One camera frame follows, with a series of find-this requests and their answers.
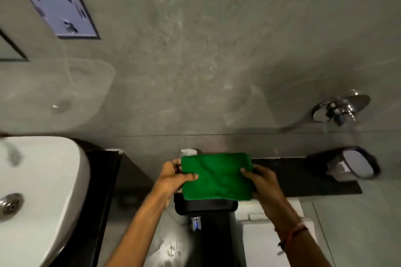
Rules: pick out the green microfibre cloth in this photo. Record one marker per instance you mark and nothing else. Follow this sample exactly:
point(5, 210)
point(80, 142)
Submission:
point(216, 176)

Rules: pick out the person's left thumb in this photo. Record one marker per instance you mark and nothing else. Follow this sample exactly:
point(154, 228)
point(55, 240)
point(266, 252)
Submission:
point(189, 178)

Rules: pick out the black stone ledge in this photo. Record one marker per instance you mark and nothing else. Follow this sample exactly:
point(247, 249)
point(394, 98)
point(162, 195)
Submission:
point(300, 179)

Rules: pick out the black-framed mirror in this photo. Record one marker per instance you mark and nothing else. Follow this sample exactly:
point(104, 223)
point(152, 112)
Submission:
point(9, 49)

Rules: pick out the person's right thumb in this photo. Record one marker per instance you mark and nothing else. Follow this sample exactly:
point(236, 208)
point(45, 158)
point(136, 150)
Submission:
point(247, 173)

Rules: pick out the chrome sink drain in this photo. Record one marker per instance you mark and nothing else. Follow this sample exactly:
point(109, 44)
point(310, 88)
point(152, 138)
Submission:
point(10, 205)

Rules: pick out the white spray bottle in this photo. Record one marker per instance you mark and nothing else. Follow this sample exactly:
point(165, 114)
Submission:
point(188, 152)

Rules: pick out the white ceramic sink basin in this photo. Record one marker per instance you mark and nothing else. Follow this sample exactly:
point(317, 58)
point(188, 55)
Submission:
point(47, 182)

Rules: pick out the red thread wristband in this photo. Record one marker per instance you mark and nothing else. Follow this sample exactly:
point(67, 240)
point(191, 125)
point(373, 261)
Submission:
point(291, 234)

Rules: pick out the person's left forearm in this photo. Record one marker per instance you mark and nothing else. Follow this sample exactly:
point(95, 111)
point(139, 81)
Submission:
point(141, 232)

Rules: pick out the black sink counter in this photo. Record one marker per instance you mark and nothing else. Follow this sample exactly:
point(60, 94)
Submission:
point(94, 207)

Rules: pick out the person's left hand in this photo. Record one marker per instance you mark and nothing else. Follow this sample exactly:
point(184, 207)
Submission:
point(169, 182)

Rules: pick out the black and chrome wall fixture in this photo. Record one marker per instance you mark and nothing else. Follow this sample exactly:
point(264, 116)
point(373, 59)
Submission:
point(354, 163)

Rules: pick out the chrome wall valve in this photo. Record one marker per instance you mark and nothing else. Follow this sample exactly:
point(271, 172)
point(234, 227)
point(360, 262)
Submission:
point(340, 109)

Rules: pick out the person's right hand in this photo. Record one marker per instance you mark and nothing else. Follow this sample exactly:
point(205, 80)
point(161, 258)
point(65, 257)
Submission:
point(266, 191)

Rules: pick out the person's right forearm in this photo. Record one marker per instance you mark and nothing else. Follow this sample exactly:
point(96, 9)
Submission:
point(297, 245)

